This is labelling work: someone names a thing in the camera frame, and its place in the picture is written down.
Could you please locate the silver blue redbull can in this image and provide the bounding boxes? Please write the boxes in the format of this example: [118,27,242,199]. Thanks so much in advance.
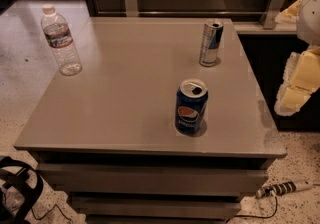
[199,19,224,67]

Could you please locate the blue pepsi can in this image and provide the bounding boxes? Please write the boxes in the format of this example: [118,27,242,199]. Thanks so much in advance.
[175,78,208,135]

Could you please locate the grey drawer cabinet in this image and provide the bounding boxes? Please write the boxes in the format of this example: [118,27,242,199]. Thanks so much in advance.
[16,18,286,224]

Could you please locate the white power strip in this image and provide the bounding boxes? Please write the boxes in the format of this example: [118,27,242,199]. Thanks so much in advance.
[256,180,313,199]

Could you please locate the black power cable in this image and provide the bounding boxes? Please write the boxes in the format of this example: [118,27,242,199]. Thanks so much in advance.
[225,195,279,224]

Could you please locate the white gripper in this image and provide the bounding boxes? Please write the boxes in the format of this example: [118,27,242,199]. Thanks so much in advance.
[274,0,320,116]

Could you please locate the clear plastic water bottle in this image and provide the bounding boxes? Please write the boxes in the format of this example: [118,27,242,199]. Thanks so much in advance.
[41,4,82,76]

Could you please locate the right metal bracket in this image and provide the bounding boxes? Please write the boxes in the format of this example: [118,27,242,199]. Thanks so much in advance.
[260,0,285,30]

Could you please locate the black chair base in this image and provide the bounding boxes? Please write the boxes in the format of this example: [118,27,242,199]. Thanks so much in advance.
[0,156,43,224]

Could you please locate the thin black floor cable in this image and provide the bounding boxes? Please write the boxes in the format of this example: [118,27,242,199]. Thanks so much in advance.
[29,203,73,224]

